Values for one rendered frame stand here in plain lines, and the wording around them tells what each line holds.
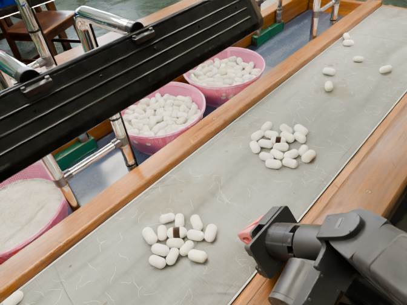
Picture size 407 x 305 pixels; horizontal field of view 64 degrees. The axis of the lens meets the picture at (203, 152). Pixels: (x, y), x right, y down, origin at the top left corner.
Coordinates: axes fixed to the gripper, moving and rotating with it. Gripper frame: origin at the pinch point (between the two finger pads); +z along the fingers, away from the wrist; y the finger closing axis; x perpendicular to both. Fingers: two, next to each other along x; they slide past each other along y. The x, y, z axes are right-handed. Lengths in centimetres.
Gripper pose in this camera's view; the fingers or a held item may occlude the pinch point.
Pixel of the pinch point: (242, 236)
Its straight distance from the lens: 60.4
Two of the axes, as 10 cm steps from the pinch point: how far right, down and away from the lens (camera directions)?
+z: -5.1, 1.5, 8.5
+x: 5.3, 8.3, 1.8
